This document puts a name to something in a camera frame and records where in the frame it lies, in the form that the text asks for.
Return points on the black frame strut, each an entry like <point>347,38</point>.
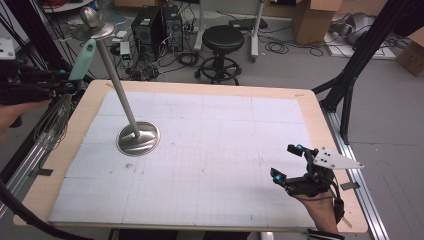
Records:
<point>366,43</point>
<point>33,30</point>

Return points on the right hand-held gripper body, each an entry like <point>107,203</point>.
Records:
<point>315,185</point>

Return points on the person's left hand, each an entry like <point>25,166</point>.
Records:
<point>13,111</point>

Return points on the flat black device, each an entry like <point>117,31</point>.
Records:
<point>248,24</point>

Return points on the small cardboard box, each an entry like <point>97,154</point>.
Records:
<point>411,56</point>

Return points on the silver metal stand round base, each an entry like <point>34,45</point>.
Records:
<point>140,136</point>

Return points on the black computer tower green sticker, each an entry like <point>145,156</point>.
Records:
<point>146,30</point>

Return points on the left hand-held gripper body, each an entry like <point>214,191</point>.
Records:
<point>26,88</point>

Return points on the black tape strip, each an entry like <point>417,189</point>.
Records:
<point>350,185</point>
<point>41,172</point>

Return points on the small white device green display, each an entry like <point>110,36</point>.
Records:
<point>125,50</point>

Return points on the person's right hand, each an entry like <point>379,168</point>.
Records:
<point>318,213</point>

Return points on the black round stool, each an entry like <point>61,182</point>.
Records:
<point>222,38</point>

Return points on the tall cardboard box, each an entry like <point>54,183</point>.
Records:
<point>315,23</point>

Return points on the white gridded foam mat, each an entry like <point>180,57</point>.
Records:
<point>216,150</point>

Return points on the aluminium frame rail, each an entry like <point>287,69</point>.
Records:
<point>360,173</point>
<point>23,166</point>

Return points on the grey bag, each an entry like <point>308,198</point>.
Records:
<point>353,28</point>

